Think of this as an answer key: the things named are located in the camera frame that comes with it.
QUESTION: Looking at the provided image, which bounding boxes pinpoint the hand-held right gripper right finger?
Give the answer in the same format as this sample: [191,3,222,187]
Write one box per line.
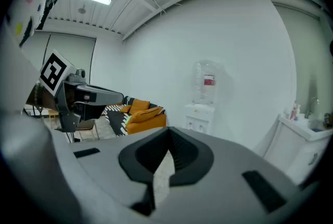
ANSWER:
[155,126,300,222]

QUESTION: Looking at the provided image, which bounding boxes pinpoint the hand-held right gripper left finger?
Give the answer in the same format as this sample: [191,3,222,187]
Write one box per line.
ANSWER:
[69,126,171,217]

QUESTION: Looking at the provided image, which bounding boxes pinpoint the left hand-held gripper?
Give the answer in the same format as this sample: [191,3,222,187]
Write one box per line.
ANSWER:
[40,48,124,132]

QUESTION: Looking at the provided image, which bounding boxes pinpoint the person's left forearm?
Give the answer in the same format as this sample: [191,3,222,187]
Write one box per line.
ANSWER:
[25,82,57,111]

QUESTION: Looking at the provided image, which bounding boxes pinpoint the white sink cabinet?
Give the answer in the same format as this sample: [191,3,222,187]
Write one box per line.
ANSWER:
[262,113,333,185]

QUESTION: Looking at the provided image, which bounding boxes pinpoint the clear water bottle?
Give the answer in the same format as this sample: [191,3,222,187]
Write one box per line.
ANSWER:
[191,60,224,104]

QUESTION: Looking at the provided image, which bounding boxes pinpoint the person's left hand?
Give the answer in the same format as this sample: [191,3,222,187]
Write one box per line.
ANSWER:
[65,87,76,109]

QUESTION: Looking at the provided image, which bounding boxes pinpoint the square orange cushion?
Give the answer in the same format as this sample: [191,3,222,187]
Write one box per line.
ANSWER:
[130,99,151,114]

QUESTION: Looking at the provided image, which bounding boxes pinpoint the long orange cushion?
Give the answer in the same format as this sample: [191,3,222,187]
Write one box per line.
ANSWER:
[130,106,164,125]

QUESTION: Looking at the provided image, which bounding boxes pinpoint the grey window blind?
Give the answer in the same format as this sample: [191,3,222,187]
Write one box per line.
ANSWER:
[20,32,97,83]

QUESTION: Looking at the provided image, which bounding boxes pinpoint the metal faucet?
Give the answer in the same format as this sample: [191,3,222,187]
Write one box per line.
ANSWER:
[305,97,320,120]

